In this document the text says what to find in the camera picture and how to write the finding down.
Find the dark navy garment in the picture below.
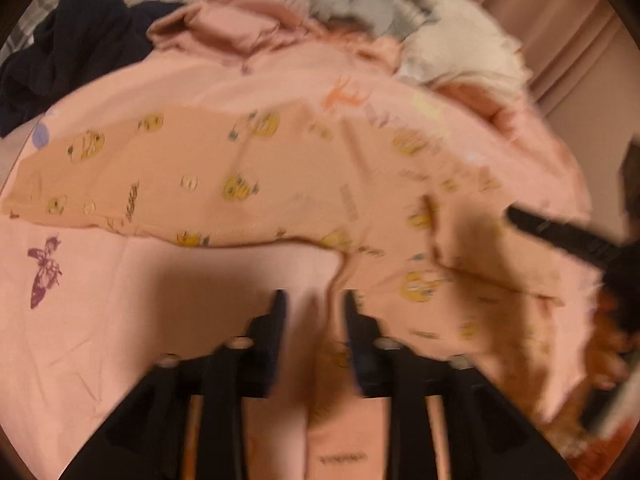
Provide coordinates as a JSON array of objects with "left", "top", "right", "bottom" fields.
[{"left": 1, "top": 0, "right": 182, "bottom": 136}]

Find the orange cartoon print baby shirt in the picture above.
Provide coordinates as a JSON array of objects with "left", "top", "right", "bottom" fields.
[{"left": 1, "top": 101, "right": 601, "bottom": 480}]

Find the white goose plush toy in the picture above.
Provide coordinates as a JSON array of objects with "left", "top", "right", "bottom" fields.
[{"left": 309, "top": 0, "right": 530, "bottom": 101}]

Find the white small garment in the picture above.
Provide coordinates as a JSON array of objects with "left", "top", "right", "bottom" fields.
[{"left": 398, "top": 0, "right": 530, "bottom": 102}]

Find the pink crumpled garment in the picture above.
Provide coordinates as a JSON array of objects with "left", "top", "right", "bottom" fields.
[{"left": 146, "top": 0, "right": 323, "bottom": 64}]

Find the beige pink curtain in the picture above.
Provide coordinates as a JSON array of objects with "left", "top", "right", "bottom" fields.
[{"left": 470, "top": 0, "right": 640, "bottom": 116}]

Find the pink printed bed blanket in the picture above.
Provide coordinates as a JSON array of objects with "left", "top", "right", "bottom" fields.
[{"left": 1, "top": 28, "right": 589, "bottom": 479}]

